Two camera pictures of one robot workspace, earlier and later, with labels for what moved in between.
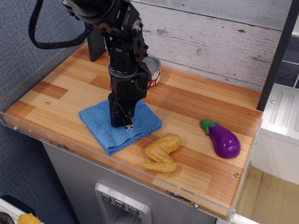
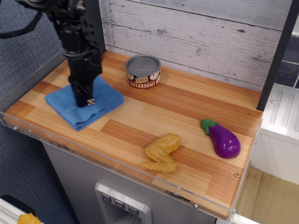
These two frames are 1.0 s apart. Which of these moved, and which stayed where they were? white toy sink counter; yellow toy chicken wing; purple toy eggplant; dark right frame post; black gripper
Moved: black gripper
Stayed: dark right frame post; white toy sink counter; purple toy eggplant; yellow toy chicken wing
